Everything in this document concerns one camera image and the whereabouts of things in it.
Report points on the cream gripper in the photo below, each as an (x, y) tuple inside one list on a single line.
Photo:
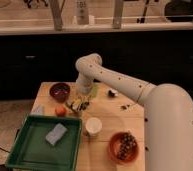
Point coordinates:
[(83, 92)]

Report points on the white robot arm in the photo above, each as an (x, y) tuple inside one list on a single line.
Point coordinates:
[(168, 112)]

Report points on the white paper cup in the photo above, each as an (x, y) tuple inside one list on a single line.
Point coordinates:
[(93, 126)]

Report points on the dark red bowl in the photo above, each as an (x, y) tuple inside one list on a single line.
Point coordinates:
[(60, 92)]

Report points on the orange fruit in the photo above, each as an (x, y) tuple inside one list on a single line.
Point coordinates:
[(60, 111)]

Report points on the metal fork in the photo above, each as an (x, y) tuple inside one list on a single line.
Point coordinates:
[(126, 106)]

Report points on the grey blue sponge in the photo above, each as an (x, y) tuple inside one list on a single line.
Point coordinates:
[(56, 134)]

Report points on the orange bowl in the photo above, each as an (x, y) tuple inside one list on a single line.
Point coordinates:
[(113, 147)]

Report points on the bunch of dark grapes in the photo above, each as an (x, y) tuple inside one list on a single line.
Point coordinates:
[(127, 145)]

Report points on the green plastic tray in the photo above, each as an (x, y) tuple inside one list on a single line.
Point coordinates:
[(31, 151)]

